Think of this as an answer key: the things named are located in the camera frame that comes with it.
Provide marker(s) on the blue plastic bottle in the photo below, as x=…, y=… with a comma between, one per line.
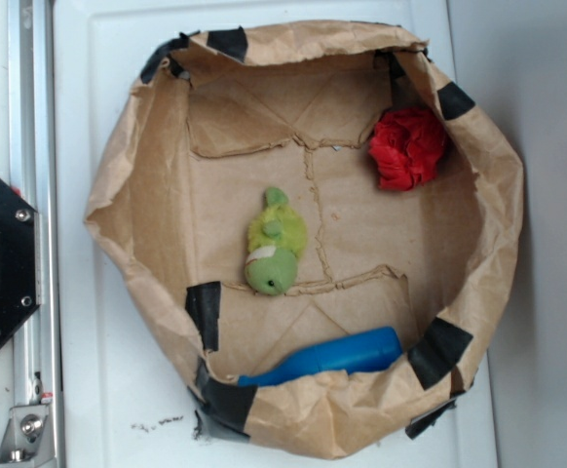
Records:
x=368, y=351

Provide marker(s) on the green plush toy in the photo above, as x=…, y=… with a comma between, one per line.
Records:
x=276, y=240

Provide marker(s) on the red crumpled paper ball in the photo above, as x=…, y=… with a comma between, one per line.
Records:
x=406, y=146

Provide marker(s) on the aluminium frame rail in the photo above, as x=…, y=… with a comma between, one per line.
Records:
x=36, y=345

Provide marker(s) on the metal corner bracket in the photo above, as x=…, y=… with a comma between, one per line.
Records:
x=27, y=438

